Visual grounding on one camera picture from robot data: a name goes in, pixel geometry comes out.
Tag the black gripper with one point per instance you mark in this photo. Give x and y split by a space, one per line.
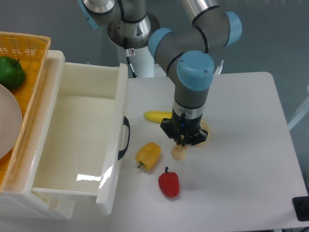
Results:
182 130

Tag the square bread roll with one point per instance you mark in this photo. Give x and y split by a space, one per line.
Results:
178 152

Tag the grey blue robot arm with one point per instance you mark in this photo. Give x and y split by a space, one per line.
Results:
184 58

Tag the round knotted bread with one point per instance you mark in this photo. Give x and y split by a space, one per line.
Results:
206 128

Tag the upper white drawer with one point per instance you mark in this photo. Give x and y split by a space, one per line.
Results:
79 160

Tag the white drawer cabinet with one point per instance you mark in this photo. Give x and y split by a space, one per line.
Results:
17 199

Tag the yellow banana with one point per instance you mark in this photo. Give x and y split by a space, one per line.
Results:
156 116

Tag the yellow bell pepper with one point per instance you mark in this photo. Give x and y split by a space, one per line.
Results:
148 156

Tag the red bell pepper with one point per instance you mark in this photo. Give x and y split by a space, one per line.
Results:
169 183

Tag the black device at edge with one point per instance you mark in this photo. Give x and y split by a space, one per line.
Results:
301 206

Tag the white plate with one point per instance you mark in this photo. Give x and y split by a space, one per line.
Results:
10 120

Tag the orange wicker basket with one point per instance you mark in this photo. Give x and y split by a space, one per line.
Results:
31 50

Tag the green bell pepper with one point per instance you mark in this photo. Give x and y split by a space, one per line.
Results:
12 74

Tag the black drawer handle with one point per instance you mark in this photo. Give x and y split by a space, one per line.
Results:
126 138

